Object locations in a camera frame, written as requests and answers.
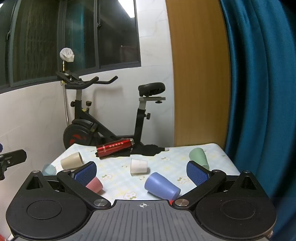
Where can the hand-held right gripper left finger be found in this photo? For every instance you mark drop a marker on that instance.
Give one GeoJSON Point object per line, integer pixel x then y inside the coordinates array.
{"type": "Point", "coordinates": [85, 173]}

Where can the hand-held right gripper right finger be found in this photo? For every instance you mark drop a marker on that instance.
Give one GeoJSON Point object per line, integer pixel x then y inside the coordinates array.
{"type": "Point", "coordinates": [197, 173]}

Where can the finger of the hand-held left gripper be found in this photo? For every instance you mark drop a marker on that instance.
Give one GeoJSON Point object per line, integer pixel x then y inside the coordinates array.
{"type": "Point", "coordinates": [13, 157]}

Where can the pink cup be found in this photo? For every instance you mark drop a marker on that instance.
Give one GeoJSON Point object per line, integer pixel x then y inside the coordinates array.
{"type": "Point", "coordinates": [96, 185]}

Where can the green cup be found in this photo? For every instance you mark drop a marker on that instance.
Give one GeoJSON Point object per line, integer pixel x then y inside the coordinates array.
{"type": "Point", "coordinates": [198, 157]}

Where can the beige cup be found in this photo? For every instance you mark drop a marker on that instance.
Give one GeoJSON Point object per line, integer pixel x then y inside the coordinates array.
{"type": "Point", "coordinates": [71, 161]}

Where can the light blue cup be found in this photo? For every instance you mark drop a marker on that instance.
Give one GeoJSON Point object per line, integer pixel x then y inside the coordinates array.
{"type": "Point", "coordinates": [49, 170]}

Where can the periwinkle blue cup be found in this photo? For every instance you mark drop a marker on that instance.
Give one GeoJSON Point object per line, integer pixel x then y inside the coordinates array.
{"type": "Point", "coordinates": [161, 186]}

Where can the white cup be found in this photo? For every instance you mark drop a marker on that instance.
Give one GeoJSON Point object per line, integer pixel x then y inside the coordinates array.
{"type": "Point", "coordinates": [138, 166]}

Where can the floral checked tablecloth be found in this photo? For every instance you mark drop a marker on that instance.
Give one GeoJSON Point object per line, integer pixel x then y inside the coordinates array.
{"type": "Point", "coordinates": [120, 178]}

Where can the red metal bottle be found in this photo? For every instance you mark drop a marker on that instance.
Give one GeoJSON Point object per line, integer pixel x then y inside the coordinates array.
{"type": "Point", "coordinates": [113, 148]}

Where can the small red object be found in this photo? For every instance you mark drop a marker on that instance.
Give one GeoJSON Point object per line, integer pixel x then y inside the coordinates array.
{"type": "Point", "coordinates": [171, 202]}

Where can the black cloth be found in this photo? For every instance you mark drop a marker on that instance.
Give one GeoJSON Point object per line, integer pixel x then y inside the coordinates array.
{"type": "Point", "coordinates": [150, 149]}

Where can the black exercise bike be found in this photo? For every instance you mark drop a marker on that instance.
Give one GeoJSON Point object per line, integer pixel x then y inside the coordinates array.
{"type": "Point", "coordinates": [139, 121]}

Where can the wooden panel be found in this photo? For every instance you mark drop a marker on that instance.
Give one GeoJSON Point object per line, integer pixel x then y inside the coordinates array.
{"type": "Point", "coordinates": [198, 81]}

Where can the teal curtain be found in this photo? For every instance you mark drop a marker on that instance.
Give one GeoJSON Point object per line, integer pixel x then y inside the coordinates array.
{"type": "Point", "coordinates": [261, 92]}

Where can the white wrapped tap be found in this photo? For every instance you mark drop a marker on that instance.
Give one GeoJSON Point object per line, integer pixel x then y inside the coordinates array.
{"type": "Point", "coordinates": [67, 54]}

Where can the dark framed window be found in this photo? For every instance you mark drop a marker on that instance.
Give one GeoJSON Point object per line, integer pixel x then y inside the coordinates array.
{"type": "Point", "coordinates": [34, 41]}

